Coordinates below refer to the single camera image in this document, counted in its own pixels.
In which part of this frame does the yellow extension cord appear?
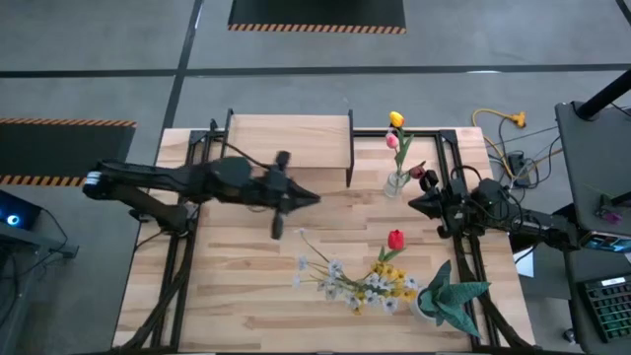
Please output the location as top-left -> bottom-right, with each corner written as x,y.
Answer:
471,107 -> 563,183

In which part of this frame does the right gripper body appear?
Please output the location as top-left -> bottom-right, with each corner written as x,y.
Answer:
418,169 -> 467,239

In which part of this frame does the small purple object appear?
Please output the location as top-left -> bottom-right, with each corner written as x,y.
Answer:
594,194 -> 625,226

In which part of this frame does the dark red tulip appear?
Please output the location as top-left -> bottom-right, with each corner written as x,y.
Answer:
398,160 -> 428,184

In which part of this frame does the small ribbed glass vase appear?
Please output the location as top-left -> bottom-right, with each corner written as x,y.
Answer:
383,170 -> 410,199

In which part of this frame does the teal succulent in white pot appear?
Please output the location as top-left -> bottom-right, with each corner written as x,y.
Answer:
409,259 -> 492,339

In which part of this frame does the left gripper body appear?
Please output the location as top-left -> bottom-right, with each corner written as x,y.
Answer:
254,150 -> 294,242

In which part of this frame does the black hazard-striped floor mat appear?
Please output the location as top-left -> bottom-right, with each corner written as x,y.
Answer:
227,0 -> 408,35
0,116 -> 138,187

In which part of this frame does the yellow orange tulip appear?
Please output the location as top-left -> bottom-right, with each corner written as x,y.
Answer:
387,110 -> 415,181

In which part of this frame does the white paper sheet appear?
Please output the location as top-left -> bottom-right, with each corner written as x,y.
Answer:
512,246 -> 536,278

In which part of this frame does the black computer with blue light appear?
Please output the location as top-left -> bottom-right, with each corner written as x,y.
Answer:
0,189 -> 43,231

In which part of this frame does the wooden shelf with black legs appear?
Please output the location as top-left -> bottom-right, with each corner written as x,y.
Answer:
220,107 -> 356,188

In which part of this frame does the black aluminium table frame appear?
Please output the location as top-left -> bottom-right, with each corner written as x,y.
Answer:
110,117 -> 538,355

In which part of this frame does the black power strip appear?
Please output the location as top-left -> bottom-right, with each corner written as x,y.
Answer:
507,152 -> 531,187

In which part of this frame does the backlit keyboard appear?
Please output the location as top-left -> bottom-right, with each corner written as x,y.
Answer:
579,274 -> 631,344

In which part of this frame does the white flower bunch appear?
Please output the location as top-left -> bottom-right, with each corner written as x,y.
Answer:
291,227 -> 420,317

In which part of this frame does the grey side desk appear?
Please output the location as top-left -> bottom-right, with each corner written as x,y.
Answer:
554,101 -> 631,238

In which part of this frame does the pink tulip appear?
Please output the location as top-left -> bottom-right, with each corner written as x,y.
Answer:
385,131 -> 408,181

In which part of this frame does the black pole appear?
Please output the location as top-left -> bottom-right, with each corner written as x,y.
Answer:
575,68 -> 631,122

